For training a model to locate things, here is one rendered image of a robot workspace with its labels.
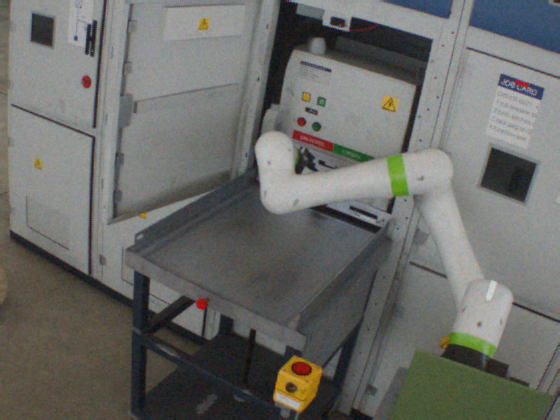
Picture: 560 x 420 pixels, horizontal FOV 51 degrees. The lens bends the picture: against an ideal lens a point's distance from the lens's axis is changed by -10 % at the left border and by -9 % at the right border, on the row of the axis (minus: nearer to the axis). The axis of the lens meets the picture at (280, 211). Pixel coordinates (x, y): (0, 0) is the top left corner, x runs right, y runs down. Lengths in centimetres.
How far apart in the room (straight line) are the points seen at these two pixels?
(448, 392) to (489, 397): 10
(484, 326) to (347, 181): 54
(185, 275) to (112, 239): 117
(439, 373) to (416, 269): 84
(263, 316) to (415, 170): 56
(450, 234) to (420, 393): 52
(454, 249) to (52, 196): 206
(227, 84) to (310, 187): 66
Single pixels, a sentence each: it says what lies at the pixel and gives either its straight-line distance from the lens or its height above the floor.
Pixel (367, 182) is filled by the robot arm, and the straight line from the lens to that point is 172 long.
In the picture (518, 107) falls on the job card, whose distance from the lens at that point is 199.
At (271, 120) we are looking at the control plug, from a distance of 224.
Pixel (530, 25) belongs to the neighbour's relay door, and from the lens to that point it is 196.
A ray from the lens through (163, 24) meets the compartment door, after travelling 197.
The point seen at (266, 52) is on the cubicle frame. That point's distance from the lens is 229.
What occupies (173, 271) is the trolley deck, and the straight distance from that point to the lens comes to 187.
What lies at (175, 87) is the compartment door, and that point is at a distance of 210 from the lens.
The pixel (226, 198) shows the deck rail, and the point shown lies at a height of 85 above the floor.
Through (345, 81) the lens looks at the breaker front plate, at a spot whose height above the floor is 133.
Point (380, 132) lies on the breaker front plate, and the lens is 220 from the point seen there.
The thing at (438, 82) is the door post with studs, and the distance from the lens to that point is 206.
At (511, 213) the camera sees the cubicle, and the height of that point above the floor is 111.
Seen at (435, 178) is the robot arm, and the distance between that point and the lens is 172.
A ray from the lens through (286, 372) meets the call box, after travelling 149.
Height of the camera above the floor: 187
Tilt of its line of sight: 26 degrees down
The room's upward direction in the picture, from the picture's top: 10 degrees clockwise
